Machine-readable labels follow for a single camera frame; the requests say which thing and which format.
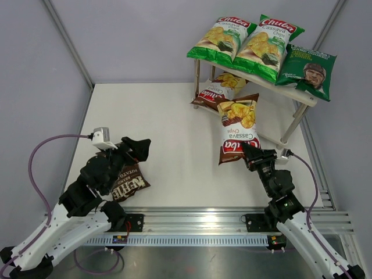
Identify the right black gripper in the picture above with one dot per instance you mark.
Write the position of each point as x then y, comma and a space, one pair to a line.
257, 156

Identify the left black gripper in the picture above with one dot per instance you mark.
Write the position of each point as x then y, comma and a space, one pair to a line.
140, 148

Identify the brown Kettle sea salt bag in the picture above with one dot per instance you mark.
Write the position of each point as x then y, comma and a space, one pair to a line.
127, 182

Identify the brown Chuba chips bag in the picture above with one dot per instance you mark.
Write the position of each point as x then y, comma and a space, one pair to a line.
224, 87
238, 127

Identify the dark green Real chips bag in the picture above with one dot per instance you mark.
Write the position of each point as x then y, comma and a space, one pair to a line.
307, 70

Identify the green Chuba cassava chips bag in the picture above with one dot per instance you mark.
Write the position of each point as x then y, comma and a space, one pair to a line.
222, 42

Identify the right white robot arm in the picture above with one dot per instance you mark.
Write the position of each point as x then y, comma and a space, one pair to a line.
288, 216

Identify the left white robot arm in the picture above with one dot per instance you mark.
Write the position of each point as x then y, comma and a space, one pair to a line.
80, 214

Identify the white two-tier shelf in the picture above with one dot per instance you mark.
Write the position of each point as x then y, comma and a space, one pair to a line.
278, 114

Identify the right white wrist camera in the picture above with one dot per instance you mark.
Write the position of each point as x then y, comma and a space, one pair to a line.
284, 156

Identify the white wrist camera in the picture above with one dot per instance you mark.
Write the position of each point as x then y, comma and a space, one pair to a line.
100, 138
284, 156

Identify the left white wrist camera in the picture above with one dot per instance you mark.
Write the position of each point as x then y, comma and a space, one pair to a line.
100, 138

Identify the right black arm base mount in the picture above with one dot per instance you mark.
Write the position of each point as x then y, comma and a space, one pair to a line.
256, 223

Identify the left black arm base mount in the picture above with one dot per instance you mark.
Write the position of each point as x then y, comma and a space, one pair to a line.
133, 222

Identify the white slotted cable duct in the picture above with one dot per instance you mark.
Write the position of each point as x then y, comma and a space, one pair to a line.
179, 240

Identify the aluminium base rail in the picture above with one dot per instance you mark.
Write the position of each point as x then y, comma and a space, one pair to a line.
226, 220

